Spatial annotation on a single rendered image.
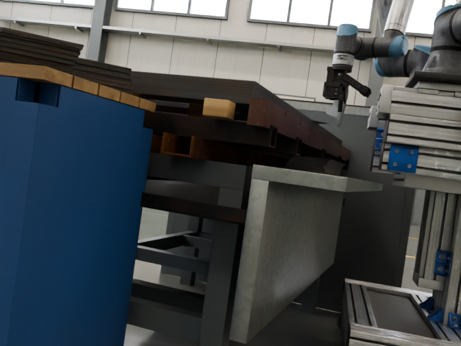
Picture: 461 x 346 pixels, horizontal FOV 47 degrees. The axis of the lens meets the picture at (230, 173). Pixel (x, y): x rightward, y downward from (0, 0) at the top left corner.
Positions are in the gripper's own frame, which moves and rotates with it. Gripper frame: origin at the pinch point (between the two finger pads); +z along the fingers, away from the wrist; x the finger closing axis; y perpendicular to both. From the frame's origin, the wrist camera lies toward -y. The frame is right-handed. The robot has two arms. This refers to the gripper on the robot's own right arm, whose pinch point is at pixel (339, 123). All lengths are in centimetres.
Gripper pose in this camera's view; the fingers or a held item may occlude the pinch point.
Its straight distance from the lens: 195.3
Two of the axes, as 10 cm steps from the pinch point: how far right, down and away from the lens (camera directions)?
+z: -1.4, 9.9, 0.2
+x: -3.3, -0.3, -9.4
